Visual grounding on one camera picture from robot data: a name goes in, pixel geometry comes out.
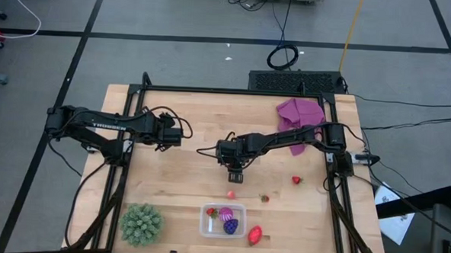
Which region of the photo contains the yellow floor cable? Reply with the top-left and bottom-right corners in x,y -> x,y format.
337,0 -> 366,75

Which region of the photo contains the black computer case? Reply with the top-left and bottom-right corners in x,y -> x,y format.
248,67 -> 347,97

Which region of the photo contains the white floor cable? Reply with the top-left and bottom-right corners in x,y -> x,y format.
0,0 -> 43,41

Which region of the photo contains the large red strawberry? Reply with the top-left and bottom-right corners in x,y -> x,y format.
247,224 -> 264,247

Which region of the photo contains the black base power cable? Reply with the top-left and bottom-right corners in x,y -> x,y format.
63,159 -> 109,250

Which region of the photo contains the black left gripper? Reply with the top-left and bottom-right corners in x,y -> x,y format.
154,114 -> 185,154

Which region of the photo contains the green artificial plant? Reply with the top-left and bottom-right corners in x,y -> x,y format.
118,202 -> 165,249

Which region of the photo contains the purple cloth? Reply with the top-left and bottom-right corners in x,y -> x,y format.
273,97 -> 328,159

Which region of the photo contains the thin black floor cable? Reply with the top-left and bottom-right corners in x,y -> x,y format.
362,114 -> 451,134
347,92 -> 451,110

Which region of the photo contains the purple grape bunch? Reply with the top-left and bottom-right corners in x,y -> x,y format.
222,218 -> 240,235

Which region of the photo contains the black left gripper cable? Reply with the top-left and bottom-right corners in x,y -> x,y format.
140,104 -> 195,140

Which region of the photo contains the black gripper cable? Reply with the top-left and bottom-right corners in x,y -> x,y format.
196,129 -> 238,159
140,104 -> 195,140

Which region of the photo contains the coiled black floor cable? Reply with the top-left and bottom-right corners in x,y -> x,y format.
265,0 -> 302,72

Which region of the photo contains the white printed paper sheet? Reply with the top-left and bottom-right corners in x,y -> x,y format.
372,181 -> 417,246

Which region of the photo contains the clear plastic tupperware container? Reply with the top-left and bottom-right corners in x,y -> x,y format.
199,202 -> 248,239

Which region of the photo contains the black desk bar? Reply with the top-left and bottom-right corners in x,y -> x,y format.
376,182 -> 451,223

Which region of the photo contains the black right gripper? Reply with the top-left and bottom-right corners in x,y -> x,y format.
214,136 -> 254,185

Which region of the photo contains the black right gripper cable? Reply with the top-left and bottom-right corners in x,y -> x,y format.
196,129 -> 238,159

